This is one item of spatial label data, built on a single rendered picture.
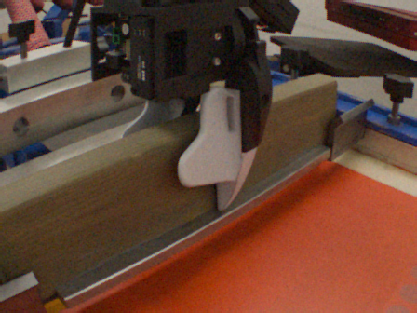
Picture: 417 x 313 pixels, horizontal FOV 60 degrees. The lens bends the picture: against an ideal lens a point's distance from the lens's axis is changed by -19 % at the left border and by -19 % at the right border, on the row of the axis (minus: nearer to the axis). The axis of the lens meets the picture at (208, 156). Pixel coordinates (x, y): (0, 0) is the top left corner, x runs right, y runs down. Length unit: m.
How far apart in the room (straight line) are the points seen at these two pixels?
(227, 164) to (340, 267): 0.13
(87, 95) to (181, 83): 0.26
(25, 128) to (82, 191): 0.24
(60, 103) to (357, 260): 0.34
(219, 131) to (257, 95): 0.03
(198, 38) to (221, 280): 0.17
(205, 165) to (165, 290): 0.10
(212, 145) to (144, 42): 0.08
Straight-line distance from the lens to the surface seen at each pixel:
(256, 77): 0.25
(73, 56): 0.52
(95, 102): 0.49
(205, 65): 0.24
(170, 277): 0.31
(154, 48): 0.22
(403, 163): 0.50
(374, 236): 0.37
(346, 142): 0.46
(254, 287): 0.30
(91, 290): 0.25
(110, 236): 0.26
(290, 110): 0.36
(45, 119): 0.46
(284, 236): 0.36
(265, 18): 0.31
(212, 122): 0.26
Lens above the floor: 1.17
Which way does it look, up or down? 26 degrees down
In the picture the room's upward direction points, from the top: 1 degrees clockwise
